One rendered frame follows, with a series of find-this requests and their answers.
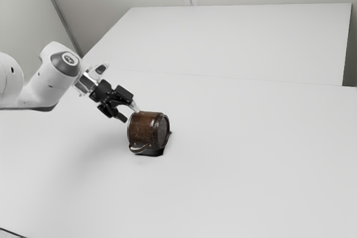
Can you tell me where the brown speckled mug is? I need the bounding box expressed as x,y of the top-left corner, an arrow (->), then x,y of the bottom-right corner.
127,110 -> 171,157

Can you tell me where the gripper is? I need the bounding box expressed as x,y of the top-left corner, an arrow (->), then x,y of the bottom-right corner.
89,79 -> 140,123

